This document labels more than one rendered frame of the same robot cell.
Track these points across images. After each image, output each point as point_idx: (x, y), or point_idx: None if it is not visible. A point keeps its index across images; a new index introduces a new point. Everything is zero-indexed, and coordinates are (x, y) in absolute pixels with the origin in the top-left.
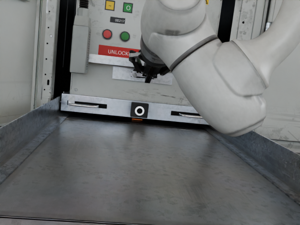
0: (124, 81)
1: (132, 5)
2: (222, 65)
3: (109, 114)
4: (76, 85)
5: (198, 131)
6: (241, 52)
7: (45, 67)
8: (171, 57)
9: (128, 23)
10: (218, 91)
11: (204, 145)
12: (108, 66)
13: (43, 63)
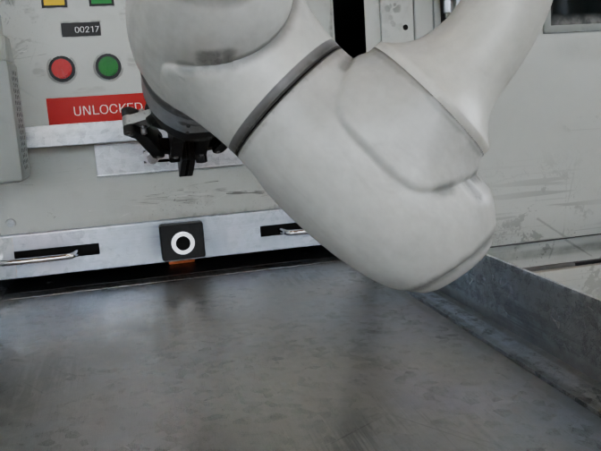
0: (130, 176)
1: None
2: (366, 119)
3: (109, 268)
4: (10, 210)
5: (334, 261)
6: (407, 78)
7: None
8: (228, 120)
9: (110, 33)
10: (368, 190)
11: (355, 300)
12: (82, 148)
13: None
